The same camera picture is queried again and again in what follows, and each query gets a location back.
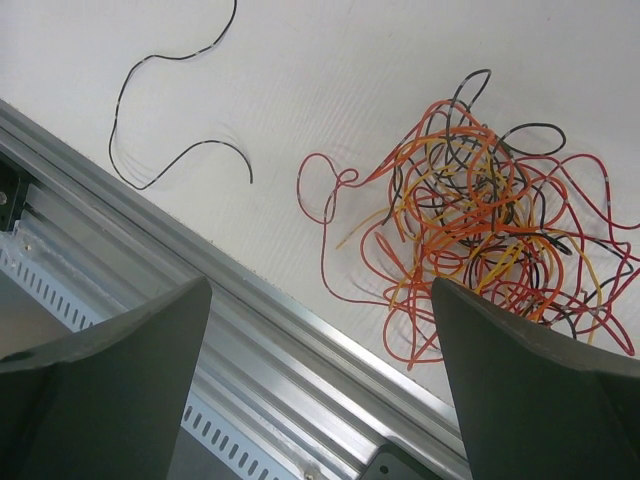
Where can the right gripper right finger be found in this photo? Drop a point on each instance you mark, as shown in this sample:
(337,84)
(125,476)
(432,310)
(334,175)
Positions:
(533,403)

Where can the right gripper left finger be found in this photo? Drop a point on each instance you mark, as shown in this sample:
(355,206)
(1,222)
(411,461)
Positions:
(105,402)

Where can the aluminium rail frame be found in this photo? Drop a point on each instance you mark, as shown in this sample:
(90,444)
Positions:
(308,396)

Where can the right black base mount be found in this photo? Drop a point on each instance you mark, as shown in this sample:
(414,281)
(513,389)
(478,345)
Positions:
(15,182)

